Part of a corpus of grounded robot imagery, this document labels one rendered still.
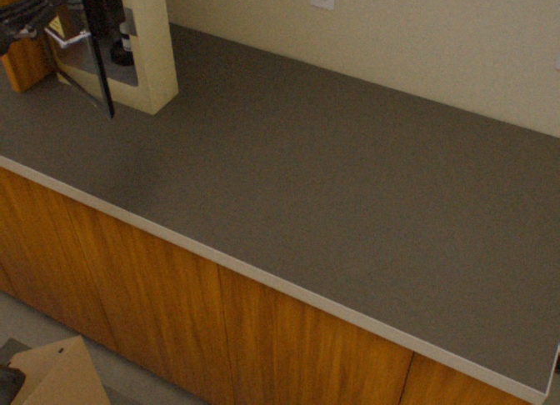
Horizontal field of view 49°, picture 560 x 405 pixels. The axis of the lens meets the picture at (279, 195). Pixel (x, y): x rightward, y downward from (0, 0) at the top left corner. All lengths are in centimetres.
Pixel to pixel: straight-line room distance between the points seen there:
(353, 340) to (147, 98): 77
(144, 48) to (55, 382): 85
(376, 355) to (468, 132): 60
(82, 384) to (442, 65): 114
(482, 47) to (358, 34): 32
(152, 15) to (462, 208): 83
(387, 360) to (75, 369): 64
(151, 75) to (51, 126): 29
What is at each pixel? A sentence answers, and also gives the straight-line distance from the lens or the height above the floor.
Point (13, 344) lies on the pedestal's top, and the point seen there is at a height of 94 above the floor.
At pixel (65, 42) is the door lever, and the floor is 121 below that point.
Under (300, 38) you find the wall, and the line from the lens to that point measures 178.
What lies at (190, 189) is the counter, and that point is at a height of 94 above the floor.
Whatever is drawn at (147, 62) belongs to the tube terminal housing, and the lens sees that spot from 153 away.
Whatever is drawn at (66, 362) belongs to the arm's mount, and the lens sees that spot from 92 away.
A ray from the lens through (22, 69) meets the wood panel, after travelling 178.
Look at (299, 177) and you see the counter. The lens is 140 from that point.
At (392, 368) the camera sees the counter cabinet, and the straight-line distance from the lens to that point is 133.
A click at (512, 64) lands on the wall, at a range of 160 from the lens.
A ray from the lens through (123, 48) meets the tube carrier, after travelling 164.
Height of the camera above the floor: 191
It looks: 45 degrees down
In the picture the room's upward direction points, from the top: straight up
